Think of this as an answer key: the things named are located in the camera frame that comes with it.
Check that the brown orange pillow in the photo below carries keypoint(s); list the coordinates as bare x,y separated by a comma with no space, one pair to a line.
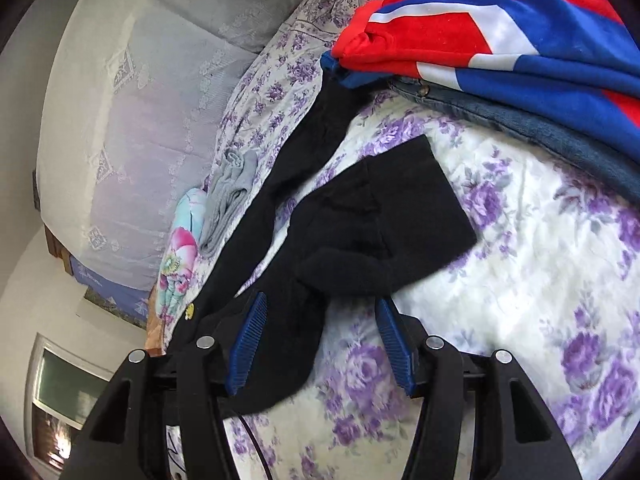
154,329

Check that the floral turquoise pink blanket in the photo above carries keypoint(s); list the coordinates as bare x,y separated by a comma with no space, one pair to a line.
176,266

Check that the blue denim jeans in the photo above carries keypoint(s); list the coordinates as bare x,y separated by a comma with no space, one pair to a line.
593,157

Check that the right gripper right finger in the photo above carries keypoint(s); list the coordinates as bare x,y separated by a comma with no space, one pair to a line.
515,434

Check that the purple floral bed quilt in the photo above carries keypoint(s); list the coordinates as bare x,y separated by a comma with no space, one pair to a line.
554,278

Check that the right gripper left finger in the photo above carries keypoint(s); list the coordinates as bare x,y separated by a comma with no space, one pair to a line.
125,436

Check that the red white blue garment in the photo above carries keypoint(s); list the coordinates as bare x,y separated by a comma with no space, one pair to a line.
571,61

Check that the window with white frame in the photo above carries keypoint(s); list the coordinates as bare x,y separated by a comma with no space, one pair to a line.
61,390

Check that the blue patterned bedding bag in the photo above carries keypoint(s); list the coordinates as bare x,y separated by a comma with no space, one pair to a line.
129,304

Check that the folded grey garment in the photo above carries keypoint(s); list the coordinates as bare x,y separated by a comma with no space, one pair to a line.
228,188

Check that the black pants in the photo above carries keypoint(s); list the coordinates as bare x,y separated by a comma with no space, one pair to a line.
383,223

